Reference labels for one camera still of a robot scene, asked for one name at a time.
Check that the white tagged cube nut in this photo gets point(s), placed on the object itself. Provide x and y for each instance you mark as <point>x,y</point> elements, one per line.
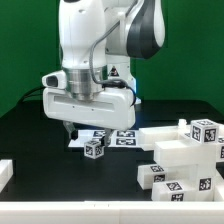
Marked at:
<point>93,149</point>

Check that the white tagged cube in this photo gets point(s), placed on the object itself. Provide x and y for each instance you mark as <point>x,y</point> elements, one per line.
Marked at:
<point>204,131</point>

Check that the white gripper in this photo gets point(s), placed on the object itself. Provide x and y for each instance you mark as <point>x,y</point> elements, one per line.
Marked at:
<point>110,109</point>

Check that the white marker sheet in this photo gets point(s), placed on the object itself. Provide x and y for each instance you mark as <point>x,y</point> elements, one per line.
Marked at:
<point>124,139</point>

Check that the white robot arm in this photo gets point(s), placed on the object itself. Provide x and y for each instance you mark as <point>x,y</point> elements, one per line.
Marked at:
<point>89,31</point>

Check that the white front rail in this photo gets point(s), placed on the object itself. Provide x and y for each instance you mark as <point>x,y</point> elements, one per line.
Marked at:
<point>111,212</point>

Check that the white chair back frame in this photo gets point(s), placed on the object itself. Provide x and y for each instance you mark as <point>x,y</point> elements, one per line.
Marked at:
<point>171,145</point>

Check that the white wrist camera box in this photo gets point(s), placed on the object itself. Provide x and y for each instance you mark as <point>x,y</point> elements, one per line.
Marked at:
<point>56,79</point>

